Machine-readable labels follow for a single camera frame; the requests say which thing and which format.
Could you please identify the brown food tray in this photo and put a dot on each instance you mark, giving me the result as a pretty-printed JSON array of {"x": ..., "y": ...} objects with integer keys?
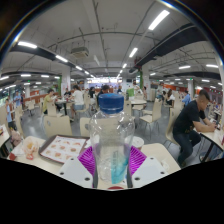
[{"x": 61, "y": 150}]

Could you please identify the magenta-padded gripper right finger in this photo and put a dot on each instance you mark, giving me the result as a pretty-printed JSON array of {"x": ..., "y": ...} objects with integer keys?
[{"x": 148, "y": 171}]

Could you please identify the clear blue-capped water bottle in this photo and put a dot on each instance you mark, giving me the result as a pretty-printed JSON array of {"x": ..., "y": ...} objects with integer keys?
[{"x": 111, "y": 133}]

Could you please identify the small red box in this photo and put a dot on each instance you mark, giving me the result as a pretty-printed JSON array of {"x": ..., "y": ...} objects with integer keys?
[{"x": 12, "y": 156}]

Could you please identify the person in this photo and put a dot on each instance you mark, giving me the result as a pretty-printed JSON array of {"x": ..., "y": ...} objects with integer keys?
[
  {"x": 170, "y": 97},
  {"x": 17, "y": 99},
  {"x": 78, "y": 98},
  {"x": 47, "y": 100},
  {"x": 104, "y": 89},
  {"x": 186, "y": 123}
]

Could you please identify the ceiling lights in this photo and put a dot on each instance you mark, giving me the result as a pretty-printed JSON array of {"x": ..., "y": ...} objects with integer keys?
[{"x": 158, "y": 19}]

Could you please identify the beige chair with round hole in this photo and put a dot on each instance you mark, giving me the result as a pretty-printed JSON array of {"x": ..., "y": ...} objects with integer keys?
[
  {"x": 56, "y": 126},
  {"x": 84, "y": 126}
]

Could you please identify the neighbouring beige table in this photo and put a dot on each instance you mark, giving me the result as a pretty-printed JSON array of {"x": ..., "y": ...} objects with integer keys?
[{"x": 213, "y": 136}]

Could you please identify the ceiling air conditioner unit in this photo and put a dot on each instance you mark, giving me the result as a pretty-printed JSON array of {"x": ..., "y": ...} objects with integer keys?
[{"x": 80, "y": 52}]

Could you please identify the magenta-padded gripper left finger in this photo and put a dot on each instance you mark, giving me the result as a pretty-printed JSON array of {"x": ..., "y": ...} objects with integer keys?
[{"x": 75, "y": 171}]

